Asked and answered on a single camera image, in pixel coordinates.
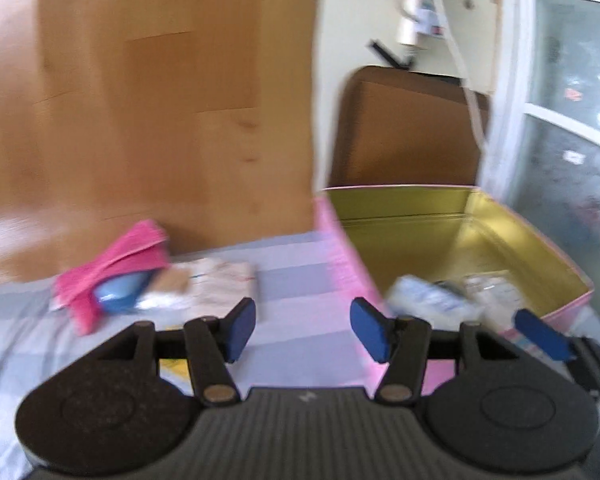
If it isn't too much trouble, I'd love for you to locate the light green cloth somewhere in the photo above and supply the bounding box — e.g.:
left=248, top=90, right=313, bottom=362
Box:
left=462, top=271, right=526, bottom=333

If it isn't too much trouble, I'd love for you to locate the brown chair backrest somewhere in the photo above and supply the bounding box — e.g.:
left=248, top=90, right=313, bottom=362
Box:
left=328, top=66, right=481, bottom=188

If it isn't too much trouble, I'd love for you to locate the pink knitted cloth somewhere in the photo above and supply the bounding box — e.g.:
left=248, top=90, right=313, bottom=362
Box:
left=54, top=220, right=170, bottom=336

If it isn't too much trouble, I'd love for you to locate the yellow card case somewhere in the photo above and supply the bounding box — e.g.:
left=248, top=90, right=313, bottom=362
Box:
left=159, top=359, right=191, bottom=392

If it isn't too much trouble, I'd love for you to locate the wooden pattern wall sheet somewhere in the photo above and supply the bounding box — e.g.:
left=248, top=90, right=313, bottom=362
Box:
left=0, top=0, right=317, bottom=284

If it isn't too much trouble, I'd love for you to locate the white blue tissue packet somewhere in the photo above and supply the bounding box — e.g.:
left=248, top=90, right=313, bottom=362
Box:
left=385, top=275, right=482, bottom=330

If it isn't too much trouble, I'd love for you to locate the frosted glass door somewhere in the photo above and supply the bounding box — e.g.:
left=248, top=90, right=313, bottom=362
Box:
left=478, top=0, right=600, bottom=316

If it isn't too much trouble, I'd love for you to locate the cotton swab pack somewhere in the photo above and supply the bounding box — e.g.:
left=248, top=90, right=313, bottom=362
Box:
left=136, top=266, right=193, bottom=310

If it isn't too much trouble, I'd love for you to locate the pink tin box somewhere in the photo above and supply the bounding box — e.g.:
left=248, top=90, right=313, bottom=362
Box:
left=315, top=185, right=594, bottom=332

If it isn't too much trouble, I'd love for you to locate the striped grey bed sheet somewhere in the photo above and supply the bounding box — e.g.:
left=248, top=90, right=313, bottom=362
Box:
left=0, top=232, right=376, bottom=479

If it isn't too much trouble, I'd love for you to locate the white paper sachet packet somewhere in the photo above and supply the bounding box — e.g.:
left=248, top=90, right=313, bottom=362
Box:
left=188, top=258, right=257, bottom=315

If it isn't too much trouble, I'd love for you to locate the blue glasses case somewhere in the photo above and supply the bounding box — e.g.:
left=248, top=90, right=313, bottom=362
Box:
left=94, top=270, right=155, bottom=314

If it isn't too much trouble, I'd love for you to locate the white charging cable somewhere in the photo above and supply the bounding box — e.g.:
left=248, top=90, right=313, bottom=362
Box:
left=429, top=0, right=491, bottom=162

